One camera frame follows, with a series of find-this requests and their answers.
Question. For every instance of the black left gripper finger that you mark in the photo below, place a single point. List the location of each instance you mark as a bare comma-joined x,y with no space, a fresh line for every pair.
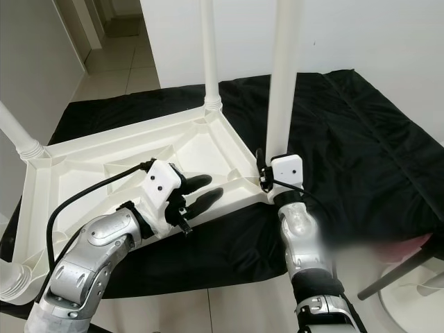
205,200
195,182

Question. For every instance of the white plastic table leg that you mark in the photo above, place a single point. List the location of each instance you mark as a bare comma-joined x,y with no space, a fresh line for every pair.
17,132
210,48
283,76
14,284

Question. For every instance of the white plastic table top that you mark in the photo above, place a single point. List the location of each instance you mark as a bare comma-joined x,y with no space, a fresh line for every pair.
83,173

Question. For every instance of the black table cloth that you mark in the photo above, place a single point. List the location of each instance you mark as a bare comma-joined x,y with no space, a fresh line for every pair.
361,152

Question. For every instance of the black stand pole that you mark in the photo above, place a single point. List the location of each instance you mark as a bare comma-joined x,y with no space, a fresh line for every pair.
399,274

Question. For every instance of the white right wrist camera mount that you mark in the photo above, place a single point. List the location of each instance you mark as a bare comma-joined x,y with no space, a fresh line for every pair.
286,168

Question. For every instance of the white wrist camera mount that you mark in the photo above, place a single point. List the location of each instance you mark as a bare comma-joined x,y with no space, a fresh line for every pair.
161,179
286,168

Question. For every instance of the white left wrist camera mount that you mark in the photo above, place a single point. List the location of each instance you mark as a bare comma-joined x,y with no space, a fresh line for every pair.
161,179

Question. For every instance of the white door frame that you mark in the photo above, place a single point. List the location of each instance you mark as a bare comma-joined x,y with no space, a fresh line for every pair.
83,24

